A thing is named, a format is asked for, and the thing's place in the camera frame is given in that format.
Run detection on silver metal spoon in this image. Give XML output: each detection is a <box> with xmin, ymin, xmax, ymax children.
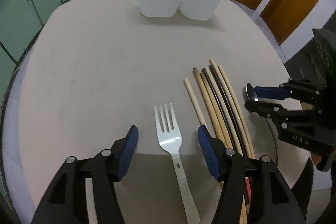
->
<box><xmin>245</xmin><ymin>82</ymin><xmax>279</xmax><ymax>159</ymax></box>

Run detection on thin wooden chopstick orange end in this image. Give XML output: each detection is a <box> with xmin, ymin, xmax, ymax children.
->
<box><xmin>215</xmin><ymin>65</ymin><xmax>256</xmax><ymax>159</ymax></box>

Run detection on light wooden chopstick red end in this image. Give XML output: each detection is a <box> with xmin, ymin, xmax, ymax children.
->
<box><xmin>183</xmin><ymin>79</ymin><xmax>207</xmax><ymax>126</ymax></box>

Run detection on silver metal fork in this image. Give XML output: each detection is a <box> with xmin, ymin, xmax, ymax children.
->
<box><xmin>154</xmin><ymin>104</ymin><xmax>201</xmax><ymax>223</ymax></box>

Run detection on person's hand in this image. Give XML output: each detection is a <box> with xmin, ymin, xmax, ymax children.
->
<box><xmin>311</xmin><ymin>153</ymin><xmax>322</xmax><ymax>165</ymax></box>

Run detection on black chopstick red end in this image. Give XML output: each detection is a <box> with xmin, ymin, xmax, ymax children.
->
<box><xmin>207</xmin><ymin>66</ymin><xmax>251</xmax><ymax>204</ymax></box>

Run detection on dark chair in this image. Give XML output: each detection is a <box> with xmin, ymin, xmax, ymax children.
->
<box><xmin>285</xmin><ymin>28</ymin><xmax>335</xmax><ymax>99</ymax></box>

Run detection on black chopstick gold band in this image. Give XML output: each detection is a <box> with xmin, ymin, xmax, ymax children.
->
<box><xmin>202</xmin><ymin>67</ymin><xmax>244</xmax><ymax>156</ymax></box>

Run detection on wooden chopstick red decorated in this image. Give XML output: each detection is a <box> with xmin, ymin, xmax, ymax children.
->
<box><xmin>210</xmin><ymin>59</ymin><xmax>255</xmax><ymax>159</ymax></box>

